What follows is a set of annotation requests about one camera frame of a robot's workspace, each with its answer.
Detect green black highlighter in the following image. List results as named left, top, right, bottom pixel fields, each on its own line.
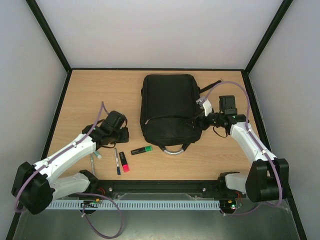
left=130, top=145, right=153, bottom=155

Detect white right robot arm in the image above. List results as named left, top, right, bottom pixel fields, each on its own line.
left=196, top=95, right=289, bottom=205

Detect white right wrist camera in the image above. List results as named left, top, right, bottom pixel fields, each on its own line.
left=196, top=97, right=213, bottom=117

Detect pink black highlighter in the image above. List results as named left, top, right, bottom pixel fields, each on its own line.
left=119, top=151, right=130, bottom=173

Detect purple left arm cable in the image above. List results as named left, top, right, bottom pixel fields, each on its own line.
left=14, top=101, right=124, bottom=238

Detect blue white marker pen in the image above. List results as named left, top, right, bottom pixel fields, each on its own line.
left=114, top=148, right=121, bottom=176

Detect black student backpack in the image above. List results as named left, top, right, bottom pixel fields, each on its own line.
left=140, top=74, right=221, bottom=155

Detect black enclosure frame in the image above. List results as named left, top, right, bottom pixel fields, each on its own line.
left=4, top=0, right=320, bottom=240

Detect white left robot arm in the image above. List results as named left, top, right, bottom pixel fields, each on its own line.
left=11, top=110, right=129, bottom=215

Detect white green glue stick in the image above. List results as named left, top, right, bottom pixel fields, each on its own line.
left=93, top=151, right=102, bottom=159

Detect light blue cable duct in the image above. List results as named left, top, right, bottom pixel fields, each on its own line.
left=47, top=199, right=221, bottom=211

